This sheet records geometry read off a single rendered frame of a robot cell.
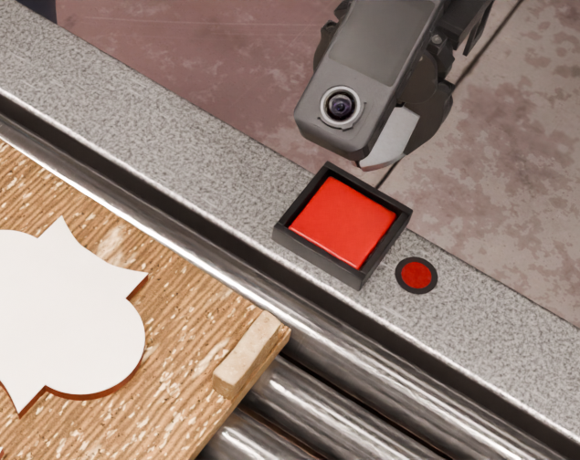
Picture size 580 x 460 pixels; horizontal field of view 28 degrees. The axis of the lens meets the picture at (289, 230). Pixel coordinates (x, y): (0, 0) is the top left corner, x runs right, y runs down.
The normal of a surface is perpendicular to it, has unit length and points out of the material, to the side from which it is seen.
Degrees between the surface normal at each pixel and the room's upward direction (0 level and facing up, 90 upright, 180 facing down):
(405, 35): 27
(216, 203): 0
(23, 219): 0
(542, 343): 0
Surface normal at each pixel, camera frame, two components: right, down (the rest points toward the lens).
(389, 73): -0.12, -0.18
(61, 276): 0.11, -0.55
